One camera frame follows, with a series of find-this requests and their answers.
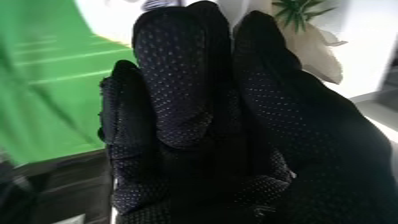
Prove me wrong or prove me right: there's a white wrapping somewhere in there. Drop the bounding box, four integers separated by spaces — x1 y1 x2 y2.
278 20 349 85

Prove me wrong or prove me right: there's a green plant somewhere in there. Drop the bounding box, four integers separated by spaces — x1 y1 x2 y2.
272 0 338 33

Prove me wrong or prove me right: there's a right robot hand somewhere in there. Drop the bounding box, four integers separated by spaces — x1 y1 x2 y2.
96 0 398 224

